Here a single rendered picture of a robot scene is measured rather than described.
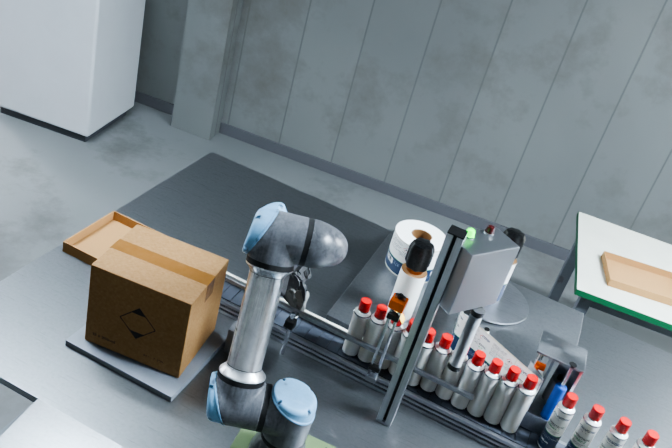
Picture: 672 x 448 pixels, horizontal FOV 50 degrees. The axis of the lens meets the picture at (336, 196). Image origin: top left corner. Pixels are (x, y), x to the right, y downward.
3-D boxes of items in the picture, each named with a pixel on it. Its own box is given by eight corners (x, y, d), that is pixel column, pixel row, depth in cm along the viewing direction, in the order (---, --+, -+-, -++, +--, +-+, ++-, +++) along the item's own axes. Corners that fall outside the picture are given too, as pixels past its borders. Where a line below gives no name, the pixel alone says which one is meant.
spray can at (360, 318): (360, 351, 227) (378, 300, 217) (352, 359, 223) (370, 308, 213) (346, 343, 229) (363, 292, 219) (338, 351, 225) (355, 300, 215)
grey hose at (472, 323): (461, 366, 202) (486, 308, 192) (458, 374, 199) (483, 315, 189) (449, 360, 203) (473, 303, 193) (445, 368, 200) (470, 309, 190)
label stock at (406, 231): (446, 276, 275) (458, 245, 268) (408, 288, 263) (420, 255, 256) (412, 246, 287) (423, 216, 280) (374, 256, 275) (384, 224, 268)
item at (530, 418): (554, 412, 224) (588, 350, 212) (548, 439, 213) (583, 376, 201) (511, 391, 228) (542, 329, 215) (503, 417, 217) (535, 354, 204)
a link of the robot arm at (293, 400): (306, 455, 177) (319, 416, 171) (252, 443, 176) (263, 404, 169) (309, 418, 188) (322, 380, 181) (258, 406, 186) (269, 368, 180)
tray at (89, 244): (182, 253, 257) (183, 243, 255) (136, 288, 235) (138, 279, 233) (112, 219, 264) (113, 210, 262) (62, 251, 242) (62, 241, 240)
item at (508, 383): (501, 417, 217) (526, 367, 207) (497, 428, 213) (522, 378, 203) (484, 409, 218) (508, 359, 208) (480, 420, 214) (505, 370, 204)
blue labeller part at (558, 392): (546, 424, 216) (568, 385, 208) (544, 432, 213) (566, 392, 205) (535, 419, 217) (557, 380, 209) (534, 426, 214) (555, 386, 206)
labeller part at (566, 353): (586, 352, 212) (588, 349, 211) (582, 374, 202) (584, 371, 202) (542, 331, 215) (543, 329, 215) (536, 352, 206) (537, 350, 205)
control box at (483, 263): (495, 304, 195) (521, 247, 186) (448, 315, 186) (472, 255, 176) (471, 280, 202) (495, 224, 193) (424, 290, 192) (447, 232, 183)
